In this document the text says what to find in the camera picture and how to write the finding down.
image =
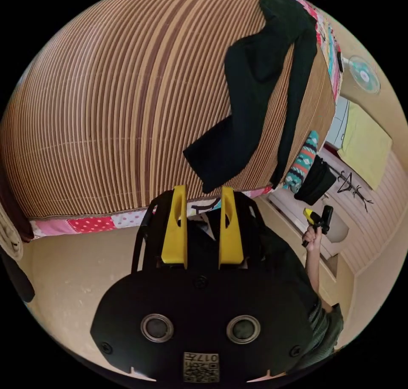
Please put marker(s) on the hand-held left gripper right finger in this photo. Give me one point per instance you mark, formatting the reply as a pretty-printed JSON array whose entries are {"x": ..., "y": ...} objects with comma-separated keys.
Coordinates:
[{"x": 231, "y": 242}]

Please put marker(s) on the yellow cloth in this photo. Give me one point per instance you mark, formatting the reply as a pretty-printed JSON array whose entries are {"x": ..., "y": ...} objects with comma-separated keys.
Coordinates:
[{"x": 366, "y": 140}]

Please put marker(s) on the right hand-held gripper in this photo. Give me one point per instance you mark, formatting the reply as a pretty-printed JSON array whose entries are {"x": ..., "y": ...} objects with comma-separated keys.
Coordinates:
[{"x": 316, "y": 220}]

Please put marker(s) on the black pants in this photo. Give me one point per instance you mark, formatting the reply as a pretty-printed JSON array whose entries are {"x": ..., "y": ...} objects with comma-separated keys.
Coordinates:
[{"x": 255, "y": 86}]

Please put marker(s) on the pile of clothes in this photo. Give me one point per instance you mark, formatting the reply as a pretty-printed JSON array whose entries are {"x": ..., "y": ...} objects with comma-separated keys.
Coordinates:
[{"x": 11, "y": 236}]

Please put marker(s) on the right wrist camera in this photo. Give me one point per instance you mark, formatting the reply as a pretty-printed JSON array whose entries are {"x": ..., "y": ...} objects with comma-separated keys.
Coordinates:
[{"x": 327, "y": 218}]

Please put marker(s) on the bed with woven mat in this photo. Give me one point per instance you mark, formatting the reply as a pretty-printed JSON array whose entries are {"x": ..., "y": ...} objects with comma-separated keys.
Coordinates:
[{"x": 111, "y": 108}]

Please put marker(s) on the person's right forearm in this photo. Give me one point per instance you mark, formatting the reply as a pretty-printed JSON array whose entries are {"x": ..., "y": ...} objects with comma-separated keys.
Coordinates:
[{"x": 314, "y": 271}]

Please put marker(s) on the black coat hanger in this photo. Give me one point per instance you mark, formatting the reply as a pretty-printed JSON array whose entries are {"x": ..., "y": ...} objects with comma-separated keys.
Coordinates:
[{"x": 350, "y": 185}]

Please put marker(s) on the black bag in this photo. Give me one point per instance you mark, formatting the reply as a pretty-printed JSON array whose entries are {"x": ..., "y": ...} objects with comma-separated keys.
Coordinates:
[{"x": 317, "y": 180}]

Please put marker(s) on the person's right hand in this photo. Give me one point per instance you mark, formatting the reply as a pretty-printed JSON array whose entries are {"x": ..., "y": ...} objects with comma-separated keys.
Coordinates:
[{"x": 312, "y": 238}]

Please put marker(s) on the person's body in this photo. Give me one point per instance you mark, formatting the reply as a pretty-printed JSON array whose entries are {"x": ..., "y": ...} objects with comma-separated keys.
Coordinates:
[{"x": 287, "y": 274}]

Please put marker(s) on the teal electric fan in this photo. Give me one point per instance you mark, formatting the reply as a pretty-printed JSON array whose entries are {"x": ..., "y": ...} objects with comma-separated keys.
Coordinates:
[{"x": 364, "y": 75}]

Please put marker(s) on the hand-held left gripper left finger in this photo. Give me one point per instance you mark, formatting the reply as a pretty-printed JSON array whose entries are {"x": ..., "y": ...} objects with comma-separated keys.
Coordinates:
[{"x": 173, "y": 242}]

